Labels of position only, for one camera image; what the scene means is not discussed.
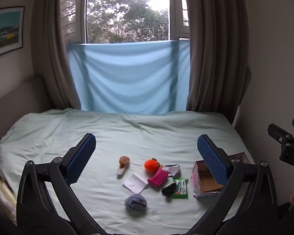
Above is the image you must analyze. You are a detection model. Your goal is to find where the window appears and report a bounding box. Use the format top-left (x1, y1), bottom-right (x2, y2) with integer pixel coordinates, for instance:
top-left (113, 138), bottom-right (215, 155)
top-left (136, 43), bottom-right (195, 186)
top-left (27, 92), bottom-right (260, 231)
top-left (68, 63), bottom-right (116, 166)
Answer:
top-left (60, 0), bottom-right (190, 45)

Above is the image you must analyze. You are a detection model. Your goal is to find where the lavender grey fabric mask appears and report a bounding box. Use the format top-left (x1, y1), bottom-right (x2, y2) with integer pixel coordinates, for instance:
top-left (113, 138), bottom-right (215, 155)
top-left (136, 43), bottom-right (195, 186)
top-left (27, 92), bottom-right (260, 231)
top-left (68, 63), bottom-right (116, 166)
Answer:
top-left (163, 164), bottom-right (181, 178)

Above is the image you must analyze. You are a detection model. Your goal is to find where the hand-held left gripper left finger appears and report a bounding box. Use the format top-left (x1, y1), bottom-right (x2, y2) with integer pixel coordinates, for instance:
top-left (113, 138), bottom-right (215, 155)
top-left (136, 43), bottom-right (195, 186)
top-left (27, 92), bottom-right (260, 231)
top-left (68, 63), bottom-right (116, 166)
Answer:
top-left (16, 133), bottom-right (106, 235)

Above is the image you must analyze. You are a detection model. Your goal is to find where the white cloth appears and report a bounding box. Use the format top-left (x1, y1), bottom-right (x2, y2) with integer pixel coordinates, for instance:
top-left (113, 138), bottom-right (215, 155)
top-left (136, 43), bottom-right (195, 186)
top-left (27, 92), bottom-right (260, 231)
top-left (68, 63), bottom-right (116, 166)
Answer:
top-left (123, 172), bottom-right (149, 194)

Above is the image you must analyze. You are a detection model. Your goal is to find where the folded white bedding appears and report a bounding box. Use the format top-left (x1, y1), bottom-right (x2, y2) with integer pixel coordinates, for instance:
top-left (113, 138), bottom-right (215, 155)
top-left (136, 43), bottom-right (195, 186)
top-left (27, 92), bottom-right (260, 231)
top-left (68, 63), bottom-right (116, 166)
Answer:
top-left (0, 178), bottom-right (18, 226)

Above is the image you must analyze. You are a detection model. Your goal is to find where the blue-grey sock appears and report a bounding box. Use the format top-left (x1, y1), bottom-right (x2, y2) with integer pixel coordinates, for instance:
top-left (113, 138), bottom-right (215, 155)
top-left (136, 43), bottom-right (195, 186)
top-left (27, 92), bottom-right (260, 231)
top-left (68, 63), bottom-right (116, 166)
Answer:
top-left (124, 194), bottom-right (147, 211)

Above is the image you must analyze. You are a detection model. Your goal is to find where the bed with pale green sheet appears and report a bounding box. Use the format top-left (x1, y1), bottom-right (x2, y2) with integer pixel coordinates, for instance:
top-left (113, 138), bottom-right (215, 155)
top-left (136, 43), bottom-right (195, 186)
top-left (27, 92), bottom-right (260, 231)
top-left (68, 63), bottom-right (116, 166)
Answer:
top-left (0, 108), bottom-right (258, 235)

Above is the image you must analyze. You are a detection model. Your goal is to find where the brown curtain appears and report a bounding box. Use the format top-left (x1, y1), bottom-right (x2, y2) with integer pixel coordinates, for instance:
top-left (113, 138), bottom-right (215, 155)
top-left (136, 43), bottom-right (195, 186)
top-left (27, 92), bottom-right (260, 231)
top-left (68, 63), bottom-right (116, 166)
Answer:
top-left (31, 0), bottom-right (82, 110)
top-left (186, 0), bottom-right (252, 112)

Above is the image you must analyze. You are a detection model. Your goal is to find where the orange plush toy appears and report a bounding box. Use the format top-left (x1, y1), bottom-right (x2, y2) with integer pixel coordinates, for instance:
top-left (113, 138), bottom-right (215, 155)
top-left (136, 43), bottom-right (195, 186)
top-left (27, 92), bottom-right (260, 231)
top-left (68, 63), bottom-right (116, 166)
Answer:
top-left (144, 158), bottom-right (164, 175)

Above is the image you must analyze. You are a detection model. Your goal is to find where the pink pouch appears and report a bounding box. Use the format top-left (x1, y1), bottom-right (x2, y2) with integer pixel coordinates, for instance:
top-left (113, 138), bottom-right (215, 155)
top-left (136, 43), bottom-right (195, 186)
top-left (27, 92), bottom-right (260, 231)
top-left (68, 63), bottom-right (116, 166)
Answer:
top-left (147, 168), bottom-right (169, 188)

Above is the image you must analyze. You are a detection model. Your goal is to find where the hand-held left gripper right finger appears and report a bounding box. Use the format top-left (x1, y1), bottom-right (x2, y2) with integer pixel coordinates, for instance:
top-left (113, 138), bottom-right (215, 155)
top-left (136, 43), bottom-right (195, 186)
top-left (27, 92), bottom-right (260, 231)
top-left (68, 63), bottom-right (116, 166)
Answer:
top-left (189, 134), bottom-right (278, 235)

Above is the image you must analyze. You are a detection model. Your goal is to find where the framed wall picture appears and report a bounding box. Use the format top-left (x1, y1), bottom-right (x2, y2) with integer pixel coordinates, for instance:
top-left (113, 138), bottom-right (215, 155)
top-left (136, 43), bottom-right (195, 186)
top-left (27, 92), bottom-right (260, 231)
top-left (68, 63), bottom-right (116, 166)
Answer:
top-left (0, 6), bottom-right (25, 60)

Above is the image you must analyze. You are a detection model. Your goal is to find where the black sock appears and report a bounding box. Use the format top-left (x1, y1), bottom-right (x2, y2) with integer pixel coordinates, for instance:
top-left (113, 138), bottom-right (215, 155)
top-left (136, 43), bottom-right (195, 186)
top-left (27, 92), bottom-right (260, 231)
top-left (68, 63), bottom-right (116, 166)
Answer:
top-left (161, 183), bottom-right (177, 197)

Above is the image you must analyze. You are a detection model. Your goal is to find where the light blue hanging cloth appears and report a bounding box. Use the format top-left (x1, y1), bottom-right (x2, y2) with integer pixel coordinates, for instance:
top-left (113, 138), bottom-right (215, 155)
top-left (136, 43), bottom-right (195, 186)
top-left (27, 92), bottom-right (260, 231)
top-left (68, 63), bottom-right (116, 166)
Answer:
top-left (67, 40), bottom-right (191, 115)

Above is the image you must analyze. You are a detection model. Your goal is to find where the green wet wipes pack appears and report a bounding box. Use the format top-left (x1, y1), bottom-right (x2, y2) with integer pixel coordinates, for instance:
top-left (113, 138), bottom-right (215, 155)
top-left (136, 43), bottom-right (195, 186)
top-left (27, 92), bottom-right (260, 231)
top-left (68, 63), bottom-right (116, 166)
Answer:
top-left (172, 178), bottom-right (189, 199)

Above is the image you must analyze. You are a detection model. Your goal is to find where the beige padded headboard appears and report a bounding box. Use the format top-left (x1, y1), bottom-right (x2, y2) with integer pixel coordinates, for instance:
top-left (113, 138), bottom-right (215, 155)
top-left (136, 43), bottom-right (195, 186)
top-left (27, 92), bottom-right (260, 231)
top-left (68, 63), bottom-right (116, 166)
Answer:
top-left (0, 76), bottom-right (49, 142)

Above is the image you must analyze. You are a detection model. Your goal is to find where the brown mushroom plush toy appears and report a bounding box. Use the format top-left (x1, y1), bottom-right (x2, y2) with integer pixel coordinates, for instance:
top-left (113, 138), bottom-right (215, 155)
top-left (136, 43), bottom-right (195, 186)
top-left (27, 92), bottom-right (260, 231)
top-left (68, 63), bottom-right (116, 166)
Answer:
top-left (116, 156), bottom-right (130, 179)

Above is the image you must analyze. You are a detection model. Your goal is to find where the printed cardboard box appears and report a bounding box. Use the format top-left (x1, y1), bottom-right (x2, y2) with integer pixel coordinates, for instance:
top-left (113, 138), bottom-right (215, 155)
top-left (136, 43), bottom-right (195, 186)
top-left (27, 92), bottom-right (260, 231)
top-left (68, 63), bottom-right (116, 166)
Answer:
top-left (190, 152), bottom-right (250, 199)

